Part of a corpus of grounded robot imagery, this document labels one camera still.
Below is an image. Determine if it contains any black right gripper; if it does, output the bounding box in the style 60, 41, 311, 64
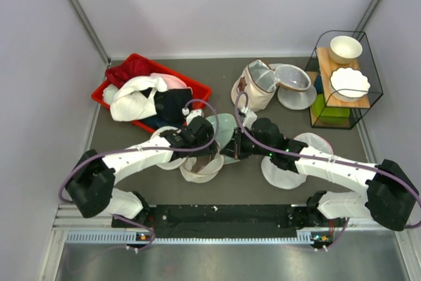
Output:
220, 126, 274, 160

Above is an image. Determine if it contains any grey taupe bra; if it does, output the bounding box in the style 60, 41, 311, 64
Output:
191, 155, 214, 173

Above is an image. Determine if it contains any white mesh bra laundry bag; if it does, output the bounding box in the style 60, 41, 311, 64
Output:
157, 144, 224, 184

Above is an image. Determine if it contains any white bra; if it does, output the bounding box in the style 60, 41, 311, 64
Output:
110, 76, 168, 122

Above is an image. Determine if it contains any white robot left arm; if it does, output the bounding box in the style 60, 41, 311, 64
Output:
60, 116, 217, 226

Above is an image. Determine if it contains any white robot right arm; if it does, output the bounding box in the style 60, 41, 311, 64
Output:
222, 118, 420, 231

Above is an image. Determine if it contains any white pink-trimmed mesh bag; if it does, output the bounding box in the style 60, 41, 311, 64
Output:
260, 132, 334, 190

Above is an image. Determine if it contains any cream bear laundry bag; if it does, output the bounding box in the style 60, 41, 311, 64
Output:
231, 59, 278, 112

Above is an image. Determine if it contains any light green ceramic tray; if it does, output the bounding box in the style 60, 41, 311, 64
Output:
206, 113, 238, 165

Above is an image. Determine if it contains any dark blue garment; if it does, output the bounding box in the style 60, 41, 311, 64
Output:
139, 88, 192, 130

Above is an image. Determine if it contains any pink garment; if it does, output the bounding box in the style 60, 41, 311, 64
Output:
150, 72, 188, 89

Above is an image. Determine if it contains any red garment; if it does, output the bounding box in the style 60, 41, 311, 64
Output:
105, 58, 151, 89

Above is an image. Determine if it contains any teal item behind rack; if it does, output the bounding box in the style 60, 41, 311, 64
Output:
313, 75, 324, 94

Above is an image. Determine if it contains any green container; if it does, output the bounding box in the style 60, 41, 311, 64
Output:
310, 94, 351, 126

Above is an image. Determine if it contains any wooden shelf board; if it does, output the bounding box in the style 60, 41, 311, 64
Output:
316, 47, 371, 109

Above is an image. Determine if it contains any white scalloped bowl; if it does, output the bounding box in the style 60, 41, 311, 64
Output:
329, 67, 371, 103

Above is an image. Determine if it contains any white round bowl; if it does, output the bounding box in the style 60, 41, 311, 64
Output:
328, 36, 363, 64

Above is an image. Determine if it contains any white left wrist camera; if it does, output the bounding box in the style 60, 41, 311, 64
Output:
182, 108, 204, 125

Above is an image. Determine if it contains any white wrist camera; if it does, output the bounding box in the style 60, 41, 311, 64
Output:
182, 108, 204, 125
238, 107, 257, 130

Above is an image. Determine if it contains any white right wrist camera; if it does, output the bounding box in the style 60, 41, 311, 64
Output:
238, 107, 257, 130

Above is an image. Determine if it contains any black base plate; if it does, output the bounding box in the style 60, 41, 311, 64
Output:
111, 204, 316, 238

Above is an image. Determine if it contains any black wire shelf rack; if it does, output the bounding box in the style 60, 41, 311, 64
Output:
305, 30, 384, 130

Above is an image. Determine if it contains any grey slotted cable duct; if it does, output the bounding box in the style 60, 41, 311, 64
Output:
65, 230, 335, 245

